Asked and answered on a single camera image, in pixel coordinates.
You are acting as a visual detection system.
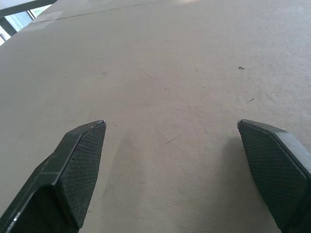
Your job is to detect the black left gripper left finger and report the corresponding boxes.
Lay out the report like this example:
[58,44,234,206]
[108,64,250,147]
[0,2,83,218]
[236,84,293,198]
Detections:
[0,119,107,233]

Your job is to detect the black metal window frame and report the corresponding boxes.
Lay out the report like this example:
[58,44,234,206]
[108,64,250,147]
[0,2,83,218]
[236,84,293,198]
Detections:
[0,0,59,41]

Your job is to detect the clear tape patch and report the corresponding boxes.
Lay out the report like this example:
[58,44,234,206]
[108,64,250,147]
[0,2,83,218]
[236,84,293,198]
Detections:
[20,11,64,32]

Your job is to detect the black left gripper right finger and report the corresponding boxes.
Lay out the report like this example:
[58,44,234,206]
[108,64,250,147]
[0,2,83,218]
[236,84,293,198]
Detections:
[237,119,311,233]

